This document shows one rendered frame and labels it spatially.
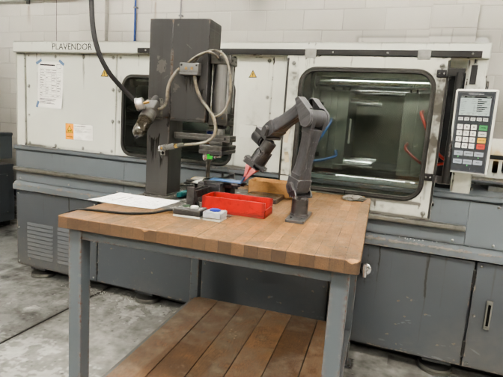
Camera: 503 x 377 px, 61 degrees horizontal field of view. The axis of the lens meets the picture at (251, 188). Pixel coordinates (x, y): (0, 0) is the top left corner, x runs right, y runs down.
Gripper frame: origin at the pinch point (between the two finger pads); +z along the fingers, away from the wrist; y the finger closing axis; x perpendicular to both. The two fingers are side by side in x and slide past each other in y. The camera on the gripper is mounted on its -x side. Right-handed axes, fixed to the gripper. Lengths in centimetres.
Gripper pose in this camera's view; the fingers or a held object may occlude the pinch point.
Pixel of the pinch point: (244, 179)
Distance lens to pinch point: 182.6
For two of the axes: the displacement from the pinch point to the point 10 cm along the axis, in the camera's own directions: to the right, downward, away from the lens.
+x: -2.6, 1.1, -9.6
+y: -7.9, -6.0, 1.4
